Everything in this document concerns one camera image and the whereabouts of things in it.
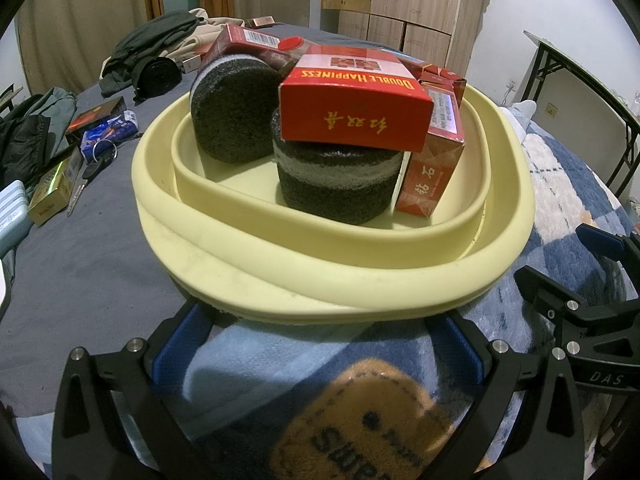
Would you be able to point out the beige curtain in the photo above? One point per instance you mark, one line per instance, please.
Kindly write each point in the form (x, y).
(80, 5)

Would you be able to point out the green jacket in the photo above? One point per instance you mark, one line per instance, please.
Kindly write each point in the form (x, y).
(35, 130)

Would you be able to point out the red and black box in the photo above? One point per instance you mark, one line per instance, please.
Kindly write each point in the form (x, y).
(95, 120)

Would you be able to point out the beige clothing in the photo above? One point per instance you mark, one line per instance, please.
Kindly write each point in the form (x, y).
(215, 25)

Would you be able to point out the black round pouch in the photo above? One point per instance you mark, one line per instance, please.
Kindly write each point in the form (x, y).
(157, 79)

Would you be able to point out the yellow green box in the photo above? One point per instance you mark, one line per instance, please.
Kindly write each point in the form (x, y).
(52, 190)

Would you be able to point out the blue white checkered blanket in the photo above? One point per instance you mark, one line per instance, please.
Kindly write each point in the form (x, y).
(260, 360)

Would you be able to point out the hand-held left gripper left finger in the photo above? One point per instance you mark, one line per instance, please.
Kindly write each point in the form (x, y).
(175, 355)

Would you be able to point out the bunch of keys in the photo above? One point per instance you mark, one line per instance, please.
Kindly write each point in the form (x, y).
(95, 160)

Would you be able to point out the black round sponge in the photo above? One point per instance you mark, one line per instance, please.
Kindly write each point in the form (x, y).
(320, 185)
(227, 105)

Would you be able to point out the yellow plastic basin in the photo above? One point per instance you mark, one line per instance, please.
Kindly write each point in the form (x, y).
(310, 270)

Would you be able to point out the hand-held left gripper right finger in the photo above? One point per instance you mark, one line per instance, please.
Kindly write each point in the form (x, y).
(460, 350)

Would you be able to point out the grey bedsheet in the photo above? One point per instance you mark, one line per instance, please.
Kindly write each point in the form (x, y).
(90, 270)

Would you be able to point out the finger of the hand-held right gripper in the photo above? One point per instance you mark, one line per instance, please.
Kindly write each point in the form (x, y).
(602, 241)
(545, 290)

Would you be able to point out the white cloth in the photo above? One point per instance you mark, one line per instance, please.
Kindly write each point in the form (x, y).
(517, 115)

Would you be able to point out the light blue ribbed case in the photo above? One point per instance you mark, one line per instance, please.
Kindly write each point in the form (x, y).
(15, 217)

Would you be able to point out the dark green clothing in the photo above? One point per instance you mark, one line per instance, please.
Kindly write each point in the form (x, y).
(150, 40)

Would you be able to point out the blue packet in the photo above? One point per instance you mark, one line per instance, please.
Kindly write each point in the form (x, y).
(110, 132)

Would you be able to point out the wooden cabinet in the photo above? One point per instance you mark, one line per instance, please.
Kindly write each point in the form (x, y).
(410, 10)

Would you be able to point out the red lighter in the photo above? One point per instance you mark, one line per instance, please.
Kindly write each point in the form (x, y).
(291, 43)

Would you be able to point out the red and white cigarette pack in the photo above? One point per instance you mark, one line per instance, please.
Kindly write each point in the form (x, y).
(240, 42)

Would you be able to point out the black folding table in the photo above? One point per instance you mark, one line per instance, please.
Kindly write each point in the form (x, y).
(585, 90)

